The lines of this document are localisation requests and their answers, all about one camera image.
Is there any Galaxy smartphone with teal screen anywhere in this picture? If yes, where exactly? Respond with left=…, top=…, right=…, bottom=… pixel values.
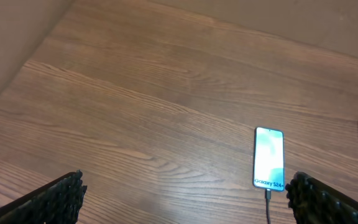
left=253, top=127, right=285, bottom=192

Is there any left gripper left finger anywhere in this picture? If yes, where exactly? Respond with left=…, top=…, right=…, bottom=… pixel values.
left=0, top=170, right=87, bottom=224

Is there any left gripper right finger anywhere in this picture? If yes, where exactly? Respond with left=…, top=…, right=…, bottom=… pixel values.
left=285, top=172, right=358, bottom=224

